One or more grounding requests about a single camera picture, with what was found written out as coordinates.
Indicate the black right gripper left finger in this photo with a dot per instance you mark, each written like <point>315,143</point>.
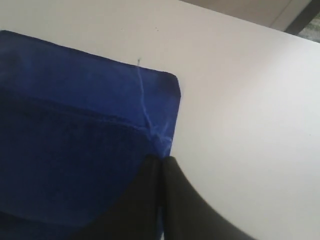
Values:
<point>134,215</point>

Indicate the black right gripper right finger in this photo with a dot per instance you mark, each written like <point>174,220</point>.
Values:
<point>186,215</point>

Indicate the blue cloth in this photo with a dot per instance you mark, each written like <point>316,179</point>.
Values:
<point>74,130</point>

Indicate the black window frame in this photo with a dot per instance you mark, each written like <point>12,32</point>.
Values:
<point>304,18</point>

